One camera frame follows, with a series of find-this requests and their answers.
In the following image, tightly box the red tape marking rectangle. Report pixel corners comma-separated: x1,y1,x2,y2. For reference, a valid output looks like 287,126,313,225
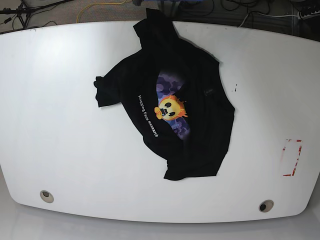
280,139,303,177

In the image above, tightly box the table cable grommet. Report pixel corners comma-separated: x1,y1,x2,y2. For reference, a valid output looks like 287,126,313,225
40,190,54,204
258,199,274,213

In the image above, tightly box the right table cable grommet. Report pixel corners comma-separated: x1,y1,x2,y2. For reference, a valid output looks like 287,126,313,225
258,199,274,213

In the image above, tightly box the black printed T-shirt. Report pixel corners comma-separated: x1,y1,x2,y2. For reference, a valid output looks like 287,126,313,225
93,8,235,181

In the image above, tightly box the left table cable grommet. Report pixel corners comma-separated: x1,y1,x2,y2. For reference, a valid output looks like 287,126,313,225
40,190,54,204

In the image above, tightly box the black tripod stand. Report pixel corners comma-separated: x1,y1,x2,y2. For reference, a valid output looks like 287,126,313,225
0,0,50,30

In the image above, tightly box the yellow cable on floor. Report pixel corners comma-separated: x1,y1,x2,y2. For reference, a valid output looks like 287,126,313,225
76,1,126,24

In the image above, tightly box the white power strip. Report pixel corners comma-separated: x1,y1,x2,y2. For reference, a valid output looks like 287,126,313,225
297,5,320,20

